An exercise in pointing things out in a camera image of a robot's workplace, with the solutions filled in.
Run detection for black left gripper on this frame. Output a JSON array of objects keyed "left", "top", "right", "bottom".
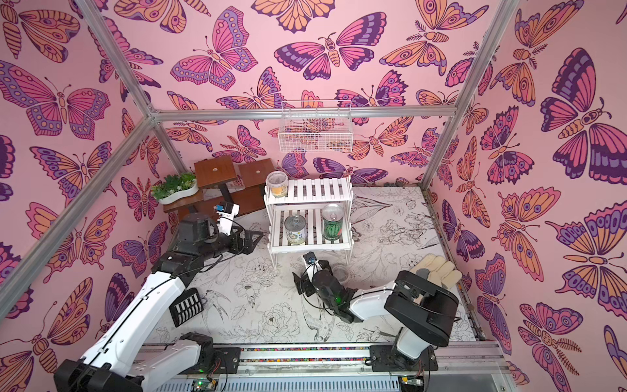
[{"left": 198, "top": 224, "right": 263, "bottom": 263}]

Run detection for white purple tin can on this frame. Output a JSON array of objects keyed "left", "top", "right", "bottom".
[{"left": 284, "top": 214, "right": 307, "bottom": 245}]

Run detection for clear jar orange seeds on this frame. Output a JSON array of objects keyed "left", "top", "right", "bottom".
[{"left": 265, "top": 171, "right": 289, "bottom": 198}]

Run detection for green watermelon seed can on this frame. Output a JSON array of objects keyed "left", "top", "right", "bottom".
[{"left": 322, "top": 204, "right": 344, "bottom": 241}]

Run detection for clear jar purple seeds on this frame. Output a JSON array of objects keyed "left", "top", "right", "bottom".
[{"left": 331, "top": 265, "right": 349, "bottom": 284}]

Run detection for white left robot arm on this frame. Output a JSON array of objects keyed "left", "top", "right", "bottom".
[{"left": 54, "top": 213, "right": 264, "bottom": 391}]

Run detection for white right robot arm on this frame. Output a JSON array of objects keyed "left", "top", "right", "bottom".
[{"left": 292, "top": 268, "right": 462, "bottom": 370}]

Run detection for white slatted wooden shelf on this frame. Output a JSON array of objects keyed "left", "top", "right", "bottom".
[{"left": 264, "top": 177, "right": 354, "bottom": 266}]

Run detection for brown wooden step stand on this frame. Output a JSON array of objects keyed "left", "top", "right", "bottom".
[{"left": 164, "top": 156, "right": 274, "bottom": 232}]

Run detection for green plant white pot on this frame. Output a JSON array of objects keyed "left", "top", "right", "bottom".
[{"left": 151, "top": 172, "right": 199, "bottom": 205}]

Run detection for beige work glove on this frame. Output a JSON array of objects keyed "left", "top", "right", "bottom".
[{"left": 410, "top": 253, "right": 462, "bottom": 295}]

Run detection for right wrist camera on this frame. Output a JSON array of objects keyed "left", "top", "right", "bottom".
[{"left": 302, "top": 252, "right": 320, "bottom": 278}]

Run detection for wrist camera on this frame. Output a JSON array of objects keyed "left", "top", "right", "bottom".
[
  {"left": 302, "top": 252, "right": 320, "bottom": 278},
  {"left": 214, "top": 201, "right": 240, "bottom": 236}
]

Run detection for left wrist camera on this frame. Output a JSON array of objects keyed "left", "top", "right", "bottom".
[{"left": 214, "top": 201, "right": 240, "bottom": 236}]

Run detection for white wire wall basket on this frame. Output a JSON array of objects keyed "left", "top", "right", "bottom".
[{"left": 276, "top": 100, "right": 354, "bottom": 154}]

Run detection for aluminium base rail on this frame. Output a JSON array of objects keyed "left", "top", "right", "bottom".
[{"left": 97, "top": 340, "right": 515, "bottom": 392}]

